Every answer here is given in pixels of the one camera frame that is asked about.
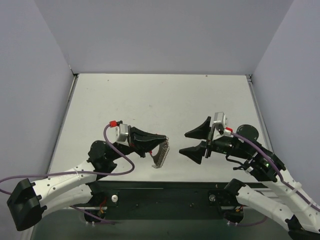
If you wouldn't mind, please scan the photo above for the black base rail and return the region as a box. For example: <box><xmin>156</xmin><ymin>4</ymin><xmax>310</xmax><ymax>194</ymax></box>
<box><xmin>75</xmin><ymin>180</ymin><xmax>241</xmax><ymax>221</ymax></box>

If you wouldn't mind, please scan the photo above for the purple cable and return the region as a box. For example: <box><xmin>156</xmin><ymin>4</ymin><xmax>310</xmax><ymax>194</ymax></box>
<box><xmin>0</xmin><ymin>124</ymin><xmax>136</xmax><ymax>226</ymax></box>
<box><xmin>229</xmin><ymin>131</ymin><xmax>320</xmax><ymax>227</ymax></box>

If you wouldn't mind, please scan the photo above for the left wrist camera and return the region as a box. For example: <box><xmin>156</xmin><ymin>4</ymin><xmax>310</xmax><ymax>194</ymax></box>
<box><xmin>110</xmin><ymin>120</ymin><xmax>130</xmax><ymax>145</ymax></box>

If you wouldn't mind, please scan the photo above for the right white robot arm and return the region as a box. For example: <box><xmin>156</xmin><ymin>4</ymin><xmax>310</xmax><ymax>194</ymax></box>
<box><xmin>179</xmin><ymin>112</ymin><xmax>320</xmax><ymax>240</ymax></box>

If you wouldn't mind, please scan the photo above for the aluminium frame rail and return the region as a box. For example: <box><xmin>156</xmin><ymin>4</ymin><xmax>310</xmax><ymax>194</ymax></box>
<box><xmin>245</xmin><ymin>74</ymin><xmax>274</xmax><ymax>152</ymax></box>

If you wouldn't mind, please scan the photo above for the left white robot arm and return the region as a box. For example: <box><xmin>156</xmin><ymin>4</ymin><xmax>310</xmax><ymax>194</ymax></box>
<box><xmin>7</xmin><ymin>121</ymin><xmax>168</xmax><ymax>231</ymax></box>

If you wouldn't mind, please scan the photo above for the red handled metal keyring holder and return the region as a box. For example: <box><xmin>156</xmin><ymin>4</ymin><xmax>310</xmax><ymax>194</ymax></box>
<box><xmin>149</xmin><ymin>137</ymin><xmax>170</xmax><ymax>169</ymax></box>

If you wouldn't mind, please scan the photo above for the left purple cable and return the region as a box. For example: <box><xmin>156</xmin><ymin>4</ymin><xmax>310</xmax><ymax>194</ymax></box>
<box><xmin>0</xmin><ymin>124</ymin><xmax>136</xmax><ymax>226</ymax></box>

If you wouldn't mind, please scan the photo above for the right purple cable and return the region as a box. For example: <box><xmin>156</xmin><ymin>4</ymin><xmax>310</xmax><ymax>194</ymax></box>
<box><xmin>229</xmin><ymin>131</ymin><xmax>320</xmax><ymax>227</ymax></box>

